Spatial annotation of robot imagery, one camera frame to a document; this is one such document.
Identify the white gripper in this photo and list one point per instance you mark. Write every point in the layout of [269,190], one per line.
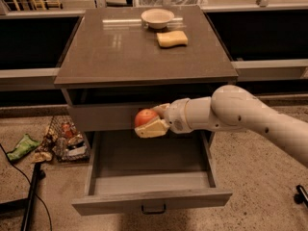
[176,115]

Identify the red apple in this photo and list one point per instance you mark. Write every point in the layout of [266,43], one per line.
[144,116]

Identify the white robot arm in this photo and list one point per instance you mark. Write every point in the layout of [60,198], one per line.
[230,108]

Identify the open grey lower drawer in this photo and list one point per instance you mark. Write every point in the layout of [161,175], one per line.
[151,176]

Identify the grey drawer cabinet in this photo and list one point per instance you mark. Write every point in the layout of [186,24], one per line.
[115,58]

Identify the yellow sponge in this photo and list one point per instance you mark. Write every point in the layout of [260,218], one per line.
[173,38]

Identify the white ceramic bowl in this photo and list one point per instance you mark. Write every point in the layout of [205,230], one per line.
[157,18]

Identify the yellow snack wrapper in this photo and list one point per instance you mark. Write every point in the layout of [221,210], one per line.
[40,157]

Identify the green snack bag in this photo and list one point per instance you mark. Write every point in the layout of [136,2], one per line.
[22,148]

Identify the black stand leg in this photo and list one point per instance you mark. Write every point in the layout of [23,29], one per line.
[26,205]

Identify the black caster wheel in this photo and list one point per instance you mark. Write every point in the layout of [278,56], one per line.
[301,197]

